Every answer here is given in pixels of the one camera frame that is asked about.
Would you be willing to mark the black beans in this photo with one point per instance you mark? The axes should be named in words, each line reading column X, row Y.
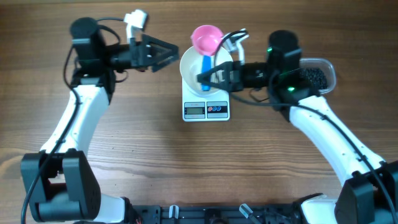
column 316, row 77

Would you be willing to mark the white bowl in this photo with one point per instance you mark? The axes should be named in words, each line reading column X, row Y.
column 190, row 67

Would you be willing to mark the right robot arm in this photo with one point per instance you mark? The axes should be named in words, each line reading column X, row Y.
column 369, row 183

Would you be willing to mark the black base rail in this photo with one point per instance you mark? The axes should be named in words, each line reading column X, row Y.
column 266, row 214

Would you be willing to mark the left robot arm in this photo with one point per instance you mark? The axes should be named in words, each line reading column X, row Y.
column 59, row 182

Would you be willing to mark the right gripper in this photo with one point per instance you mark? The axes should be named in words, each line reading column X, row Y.
column 226, row 84

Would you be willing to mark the pink scoop blue handle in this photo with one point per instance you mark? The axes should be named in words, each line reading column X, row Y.
column 205, row 40

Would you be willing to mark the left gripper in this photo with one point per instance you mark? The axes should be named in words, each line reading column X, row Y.
column 144, row 52

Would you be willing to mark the clear plastic container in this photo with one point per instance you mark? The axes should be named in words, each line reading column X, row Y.
column 326, row 66

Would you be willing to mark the white digital kitchen scale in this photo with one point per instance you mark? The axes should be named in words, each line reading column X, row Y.
column 212, row 106

